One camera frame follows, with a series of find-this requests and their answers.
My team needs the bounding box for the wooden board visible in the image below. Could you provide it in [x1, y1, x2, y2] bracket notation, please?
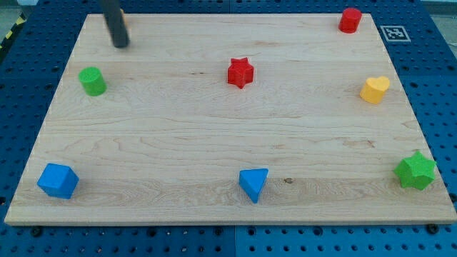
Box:
[5, 12, 456, 226]

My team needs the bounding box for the blue triangle block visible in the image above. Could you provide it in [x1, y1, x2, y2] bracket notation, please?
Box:
[238, 168, 268, 203]

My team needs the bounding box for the red star block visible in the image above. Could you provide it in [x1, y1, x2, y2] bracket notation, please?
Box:
[227, 57, 254, 89]

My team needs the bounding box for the green cylinder block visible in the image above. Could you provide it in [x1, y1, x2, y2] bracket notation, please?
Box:
[78, 66, 107, 96]

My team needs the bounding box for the yellow heart block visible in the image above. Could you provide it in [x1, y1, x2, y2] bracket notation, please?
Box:
[359, 76, 390, 104]

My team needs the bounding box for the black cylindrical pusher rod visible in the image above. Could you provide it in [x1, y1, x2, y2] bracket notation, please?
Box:
[99, 0, 130, 48]

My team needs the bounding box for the red cylinder block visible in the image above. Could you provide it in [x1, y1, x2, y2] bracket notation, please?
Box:
[338, 7, 362, 34]

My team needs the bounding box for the blue cube block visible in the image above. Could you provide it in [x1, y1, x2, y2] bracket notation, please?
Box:
[37, 163, 79, 199]

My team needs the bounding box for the white fiducial marker tag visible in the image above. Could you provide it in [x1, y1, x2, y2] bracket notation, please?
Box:
[381, 25, 411, 42]

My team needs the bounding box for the green star block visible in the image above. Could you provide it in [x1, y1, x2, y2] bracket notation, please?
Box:
[393, 151, 436, 190]

